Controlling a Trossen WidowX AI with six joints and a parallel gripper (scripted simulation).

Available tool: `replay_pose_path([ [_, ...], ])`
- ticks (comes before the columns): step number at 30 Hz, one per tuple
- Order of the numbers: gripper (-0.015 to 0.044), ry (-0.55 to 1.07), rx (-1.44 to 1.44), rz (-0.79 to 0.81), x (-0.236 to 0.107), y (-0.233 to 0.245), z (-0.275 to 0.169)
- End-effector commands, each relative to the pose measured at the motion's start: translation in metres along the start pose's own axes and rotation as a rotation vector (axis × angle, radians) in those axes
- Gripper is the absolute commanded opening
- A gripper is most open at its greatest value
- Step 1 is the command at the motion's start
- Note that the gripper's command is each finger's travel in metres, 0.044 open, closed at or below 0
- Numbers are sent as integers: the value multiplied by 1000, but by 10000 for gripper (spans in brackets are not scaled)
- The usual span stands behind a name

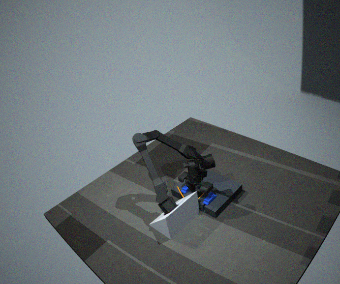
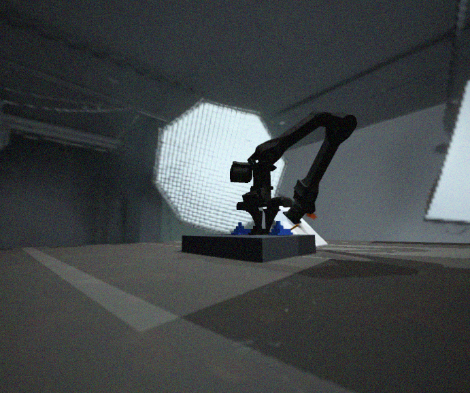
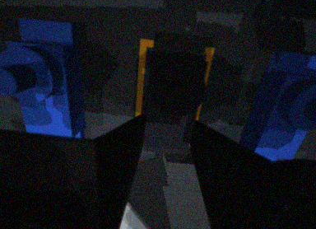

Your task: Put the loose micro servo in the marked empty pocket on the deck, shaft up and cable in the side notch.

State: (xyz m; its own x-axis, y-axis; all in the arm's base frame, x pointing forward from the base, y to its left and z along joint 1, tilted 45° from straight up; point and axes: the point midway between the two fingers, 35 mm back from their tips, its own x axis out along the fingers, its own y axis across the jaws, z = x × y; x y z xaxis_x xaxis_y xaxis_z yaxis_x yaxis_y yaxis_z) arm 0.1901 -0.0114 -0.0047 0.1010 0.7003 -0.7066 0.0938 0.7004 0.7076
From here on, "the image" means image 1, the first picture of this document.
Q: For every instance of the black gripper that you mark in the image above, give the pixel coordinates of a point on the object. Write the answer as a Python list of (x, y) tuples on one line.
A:
[(192, 180)]

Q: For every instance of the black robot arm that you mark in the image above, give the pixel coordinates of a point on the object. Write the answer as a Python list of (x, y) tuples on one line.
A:
[(166, 203)]

